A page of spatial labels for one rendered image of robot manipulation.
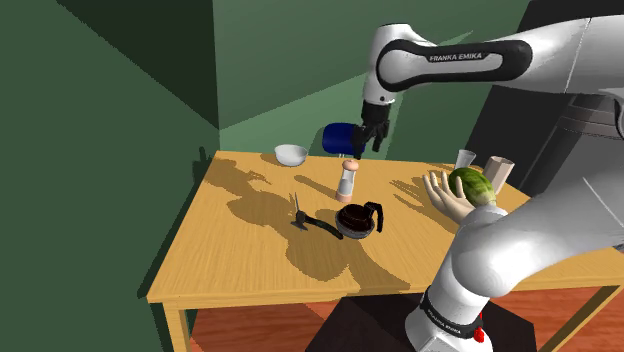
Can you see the white bowl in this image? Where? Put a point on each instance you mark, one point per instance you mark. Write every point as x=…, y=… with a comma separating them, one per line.
x=291, y=154

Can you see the green melon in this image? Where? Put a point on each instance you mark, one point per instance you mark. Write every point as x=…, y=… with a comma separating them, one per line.
x=472, y=187

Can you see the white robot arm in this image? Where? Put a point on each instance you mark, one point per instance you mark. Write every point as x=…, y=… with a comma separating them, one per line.
x=546, y=219

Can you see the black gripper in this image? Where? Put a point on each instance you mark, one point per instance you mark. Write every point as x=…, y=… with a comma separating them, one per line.
x=374, y=116

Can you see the black kitchen tool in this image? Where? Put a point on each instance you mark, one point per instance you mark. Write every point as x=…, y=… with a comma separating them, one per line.
x=312, y=222

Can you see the beige hand figure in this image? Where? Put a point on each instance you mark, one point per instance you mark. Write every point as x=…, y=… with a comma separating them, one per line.
x=446, y=200

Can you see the beige faceted cup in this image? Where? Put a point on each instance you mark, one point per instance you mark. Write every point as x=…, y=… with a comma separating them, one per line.
x=498, y=170

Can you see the clear glass cup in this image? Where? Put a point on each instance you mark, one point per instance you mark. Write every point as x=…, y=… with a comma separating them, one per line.
x=464, y=159

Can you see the blue chair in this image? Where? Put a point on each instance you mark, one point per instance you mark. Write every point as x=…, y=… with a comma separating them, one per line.
x=337, y=138

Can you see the dark robot stand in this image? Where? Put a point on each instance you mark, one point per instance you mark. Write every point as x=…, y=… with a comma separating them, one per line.
x=360, y=326

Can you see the wooden table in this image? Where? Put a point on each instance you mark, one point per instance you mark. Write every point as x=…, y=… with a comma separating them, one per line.
x=244, y=263

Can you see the pale pepper mill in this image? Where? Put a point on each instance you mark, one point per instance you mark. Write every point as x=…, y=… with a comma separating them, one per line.
x=347, y=181

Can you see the black coffee pot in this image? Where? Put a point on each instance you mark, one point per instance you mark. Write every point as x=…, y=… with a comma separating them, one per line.
x=358, y=220

